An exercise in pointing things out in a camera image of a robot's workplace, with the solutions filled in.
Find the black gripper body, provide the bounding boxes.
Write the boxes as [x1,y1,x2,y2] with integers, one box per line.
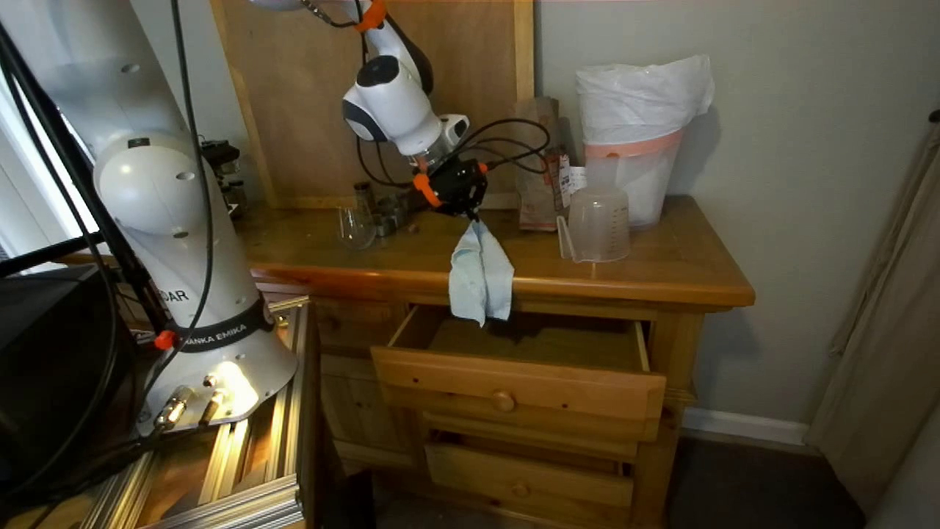
[431,156,492,224]

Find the light blue towel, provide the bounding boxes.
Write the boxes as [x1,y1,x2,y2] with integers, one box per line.
[447,215,517,328]

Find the wide wooden drawer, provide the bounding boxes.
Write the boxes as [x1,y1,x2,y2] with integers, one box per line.
[368,302,672,444]
[423,437,639,529]
[420,410,639,463]

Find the clear glass tumbler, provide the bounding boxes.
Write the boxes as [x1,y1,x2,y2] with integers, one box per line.
[334,199,382,249]

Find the translucent plastic measuring pitcher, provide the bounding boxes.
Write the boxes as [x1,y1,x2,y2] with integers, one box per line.
[554,183,633,266]

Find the white lined trash bin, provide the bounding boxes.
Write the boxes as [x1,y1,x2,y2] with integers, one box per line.
[573,53,720,231]

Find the pine wooden dresser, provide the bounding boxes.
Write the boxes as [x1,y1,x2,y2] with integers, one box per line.
[232,190,757,529]

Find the aluminium profile robot stand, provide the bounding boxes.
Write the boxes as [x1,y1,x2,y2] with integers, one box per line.
[0,290,312,529]

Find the beige curtain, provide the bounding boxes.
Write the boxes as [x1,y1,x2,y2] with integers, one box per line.
[805,121,940,521]

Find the black box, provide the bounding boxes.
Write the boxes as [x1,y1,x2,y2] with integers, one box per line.
[0,262,122,497]

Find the wrist camera with orange mount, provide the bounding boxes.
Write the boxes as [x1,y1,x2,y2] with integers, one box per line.
[409,168,444,212]

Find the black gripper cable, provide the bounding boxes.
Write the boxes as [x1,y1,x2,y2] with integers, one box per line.
[351,115,557,190]

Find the black camera on stand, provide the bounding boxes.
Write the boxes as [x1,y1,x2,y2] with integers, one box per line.
[196,137,250,224]

